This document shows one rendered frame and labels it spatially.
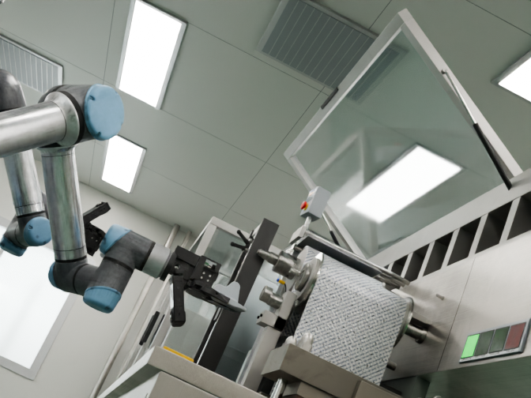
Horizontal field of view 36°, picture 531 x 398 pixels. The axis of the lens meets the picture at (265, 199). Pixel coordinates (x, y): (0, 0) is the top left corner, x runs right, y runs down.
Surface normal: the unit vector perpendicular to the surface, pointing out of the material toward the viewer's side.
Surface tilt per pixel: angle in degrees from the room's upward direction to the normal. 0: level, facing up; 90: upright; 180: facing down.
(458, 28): 180
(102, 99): 84
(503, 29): 180
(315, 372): 90
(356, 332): 90
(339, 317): 90
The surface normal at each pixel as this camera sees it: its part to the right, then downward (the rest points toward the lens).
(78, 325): 0.25, -0.27
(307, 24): -0.39, 0.85
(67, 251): 0.11, 0.22
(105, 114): 0.85, 0.05
